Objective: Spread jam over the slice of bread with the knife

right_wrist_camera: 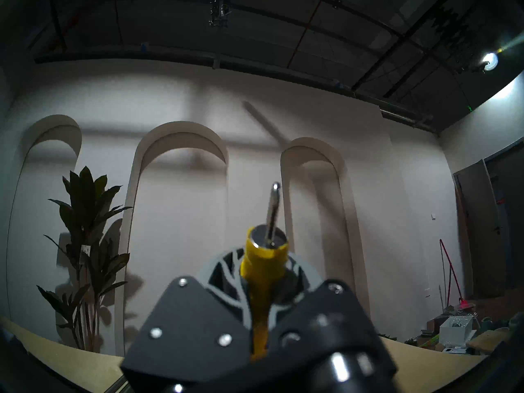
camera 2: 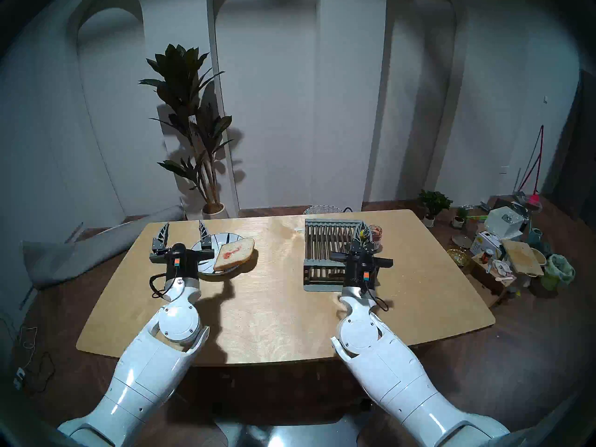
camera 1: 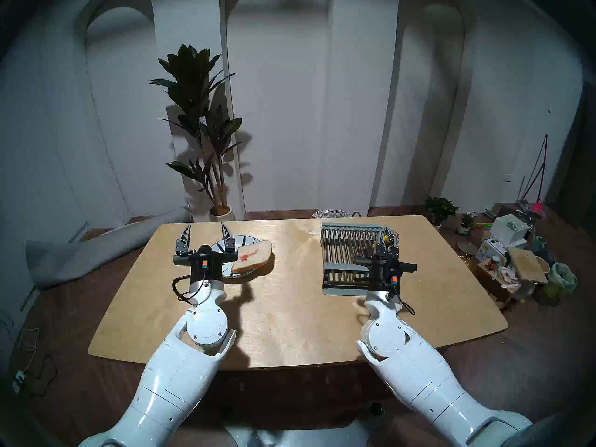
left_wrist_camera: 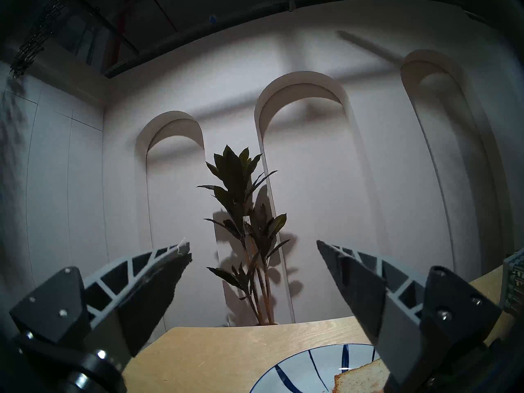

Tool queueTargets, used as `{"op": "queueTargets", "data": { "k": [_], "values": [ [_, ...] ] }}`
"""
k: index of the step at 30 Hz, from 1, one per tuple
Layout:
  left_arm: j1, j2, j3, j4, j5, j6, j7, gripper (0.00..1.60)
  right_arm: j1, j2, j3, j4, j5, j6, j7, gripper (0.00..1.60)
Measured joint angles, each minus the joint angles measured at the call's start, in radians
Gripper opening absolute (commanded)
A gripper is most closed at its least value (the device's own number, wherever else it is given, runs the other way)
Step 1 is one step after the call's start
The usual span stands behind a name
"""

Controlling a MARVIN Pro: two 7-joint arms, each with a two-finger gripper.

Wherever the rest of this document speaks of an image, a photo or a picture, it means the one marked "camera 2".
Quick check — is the dark grey door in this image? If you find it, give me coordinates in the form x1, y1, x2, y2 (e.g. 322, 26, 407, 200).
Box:
552, 69, 596, 218

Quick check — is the white floor cable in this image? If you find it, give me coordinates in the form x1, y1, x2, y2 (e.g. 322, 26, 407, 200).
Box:
18, 326, 39, 372

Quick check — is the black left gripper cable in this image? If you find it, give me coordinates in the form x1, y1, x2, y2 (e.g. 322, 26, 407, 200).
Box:
149, 273, 175, 301

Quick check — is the low wooden stool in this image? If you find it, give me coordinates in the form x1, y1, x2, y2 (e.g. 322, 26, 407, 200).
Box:
465, 253, 517, 308

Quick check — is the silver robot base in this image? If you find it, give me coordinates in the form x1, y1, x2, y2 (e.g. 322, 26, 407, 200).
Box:
214, 413, 373, 447

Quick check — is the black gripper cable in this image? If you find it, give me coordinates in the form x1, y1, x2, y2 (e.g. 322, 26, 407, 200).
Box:
149, 273, 175, 301
366, 283, 389, 312

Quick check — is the blue striped ceramic plate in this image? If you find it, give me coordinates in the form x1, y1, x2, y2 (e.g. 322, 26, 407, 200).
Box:
192, 233, 244, 277

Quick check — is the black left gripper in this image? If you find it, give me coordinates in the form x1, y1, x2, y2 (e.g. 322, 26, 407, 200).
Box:
149, 220, 215, 289

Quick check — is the small bushy potted plant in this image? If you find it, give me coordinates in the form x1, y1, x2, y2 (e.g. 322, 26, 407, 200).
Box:
418, 190, 453, 228

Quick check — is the white and yellow carton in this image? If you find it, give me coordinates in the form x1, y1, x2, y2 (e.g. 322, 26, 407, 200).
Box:
470, 231, 506, 260

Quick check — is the white open box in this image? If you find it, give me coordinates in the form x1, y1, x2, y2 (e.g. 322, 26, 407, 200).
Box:
484, 206, 524, 241

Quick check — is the wooden cutting board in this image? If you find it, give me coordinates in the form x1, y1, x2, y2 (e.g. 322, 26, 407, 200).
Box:
501, 239, 544, 278

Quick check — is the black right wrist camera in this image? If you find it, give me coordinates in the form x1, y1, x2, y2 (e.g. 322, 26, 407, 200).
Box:
349, 260, 373, 284

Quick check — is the slice of white bread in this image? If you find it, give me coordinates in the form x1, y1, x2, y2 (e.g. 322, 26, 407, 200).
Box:
213, 238, 255, 271

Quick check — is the grey metal dish rack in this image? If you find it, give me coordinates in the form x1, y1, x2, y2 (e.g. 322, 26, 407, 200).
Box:
304, 219, 378, 292

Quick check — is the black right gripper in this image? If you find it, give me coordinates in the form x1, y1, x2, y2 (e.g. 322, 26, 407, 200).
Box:
328, 222, 394, 292

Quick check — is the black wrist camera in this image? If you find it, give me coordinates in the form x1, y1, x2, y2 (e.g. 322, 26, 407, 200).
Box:
349, 260, 373, 284
168, 243, 188, 271

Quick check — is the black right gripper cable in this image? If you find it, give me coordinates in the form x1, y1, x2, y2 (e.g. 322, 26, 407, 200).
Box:
366, 283, 389, 312

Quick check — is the tall potted leafy plant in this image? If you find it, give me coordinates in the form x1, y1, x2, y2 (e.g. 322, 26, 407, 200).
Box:
139, 44, 234, 220

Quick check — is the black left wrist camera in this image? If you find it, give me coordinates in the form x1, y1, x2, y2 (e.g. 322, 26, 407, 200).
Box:
168, 243, 188, 271

